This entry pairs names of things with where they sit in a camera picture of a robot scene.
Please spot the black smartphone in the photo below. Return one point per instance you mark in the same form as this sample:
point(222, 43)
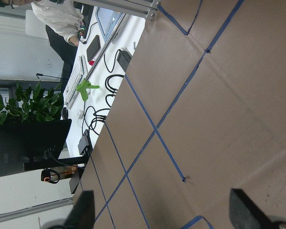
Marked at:
point(93, 48)

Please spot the black usb hub box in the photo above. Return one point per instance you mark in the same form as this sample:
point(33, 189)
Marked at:
point(85, 145)

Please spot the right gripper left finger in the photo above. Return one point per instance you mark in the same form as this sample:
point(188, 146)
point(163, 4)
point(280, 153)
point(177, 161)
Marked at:
point(82, 215)

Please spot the green handled grabber tool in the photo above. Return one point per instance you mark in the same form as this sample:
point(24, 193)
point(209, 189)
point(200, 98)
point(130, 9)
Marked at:
point(85, 84)

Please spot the person in white hoodie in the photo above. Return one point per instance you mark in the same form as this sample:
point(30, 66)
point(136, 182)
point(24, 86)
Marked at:
point(61, 18)

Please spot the aluminium frame post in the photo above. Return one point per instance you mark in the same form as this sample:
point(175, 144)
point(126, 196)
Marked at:
point(140, 8)

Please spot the green potted plant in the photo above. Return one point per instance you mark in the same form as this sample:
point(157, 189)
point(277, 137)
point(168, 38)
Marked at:
point(35, 104)

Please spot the black computer monitor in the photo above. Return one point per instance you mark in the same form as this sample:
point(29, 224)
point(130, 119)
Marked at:
point(32, 146)

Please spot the black power adapter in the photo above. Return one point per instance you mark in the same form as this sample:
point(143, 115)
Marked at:
point(123, 59)

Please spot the white keyboard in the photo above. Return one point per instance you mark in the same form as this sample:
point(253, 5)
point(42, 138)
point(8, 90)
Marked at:
point(79, 73)

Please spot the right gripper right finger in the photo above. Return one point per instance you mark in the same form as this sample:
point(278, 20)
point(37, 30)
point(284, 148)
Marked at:
point(245, 214)

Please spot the teach pendant tablet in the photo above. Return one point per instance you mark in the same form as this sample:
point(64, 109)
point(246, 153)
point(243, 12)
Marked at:
point(107, 19)

